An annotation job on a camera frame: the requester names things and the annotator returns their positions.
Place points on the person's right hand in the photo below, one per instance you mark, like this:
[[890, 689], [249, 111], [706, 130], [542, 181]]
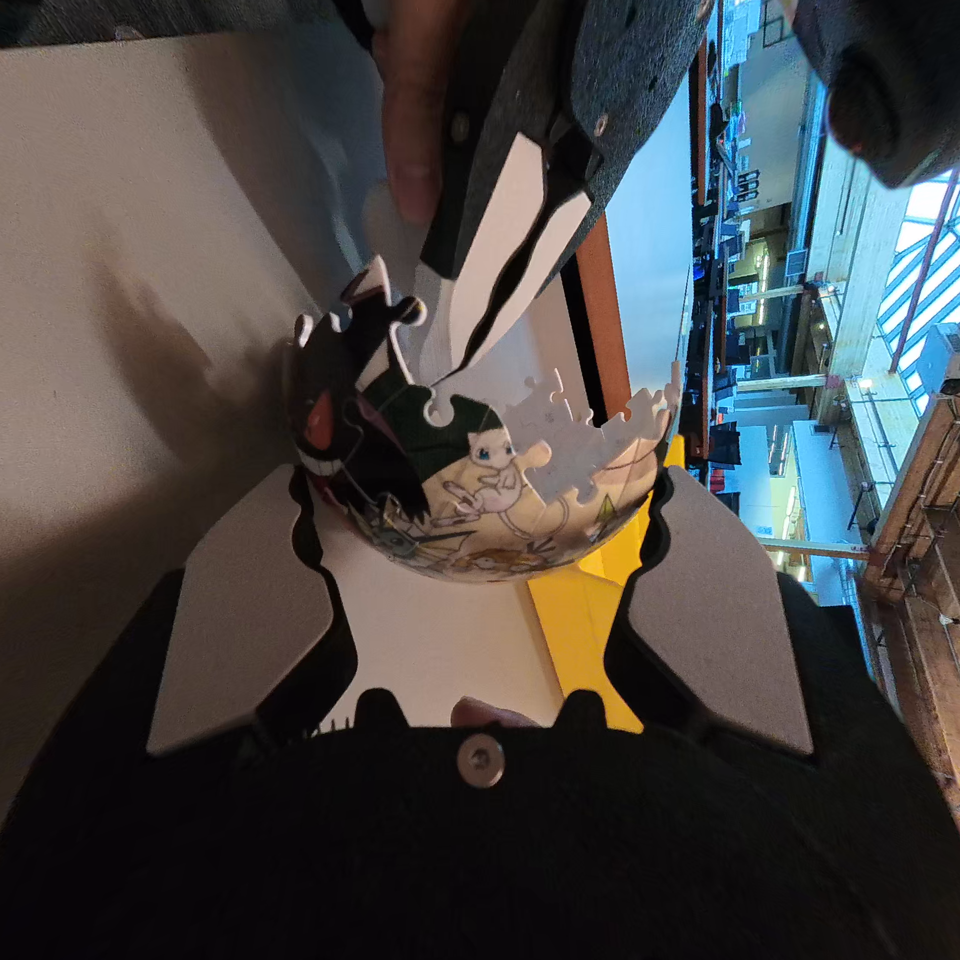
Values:
[[491, 714]]

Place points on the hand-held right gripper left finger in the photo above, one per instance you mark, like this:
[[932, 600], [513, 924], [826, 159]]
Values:
[[240, 637]]

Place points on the large glass window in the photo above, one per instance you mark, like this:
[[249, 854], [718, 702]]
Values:
[[922, 262]]

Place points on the partly built puzzle ball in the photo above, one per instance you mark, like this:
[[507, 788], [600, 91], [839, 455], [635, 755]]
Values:
[[420, 450]]

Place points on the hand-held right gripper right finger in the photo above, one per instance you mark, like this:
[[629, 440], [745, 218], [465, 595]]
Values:
[[720, 630]]

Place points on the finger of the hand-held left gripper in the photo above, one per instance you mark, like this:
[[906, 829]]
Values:
[[559, 240], [502, 225]]

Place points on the yellow plastic bin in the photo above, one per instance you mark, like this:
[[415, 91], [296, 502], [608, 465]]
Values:
[[577, 637]]

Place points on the wood-edged grey table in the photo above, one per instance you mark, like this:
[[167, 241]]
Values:
[[649, 262]]

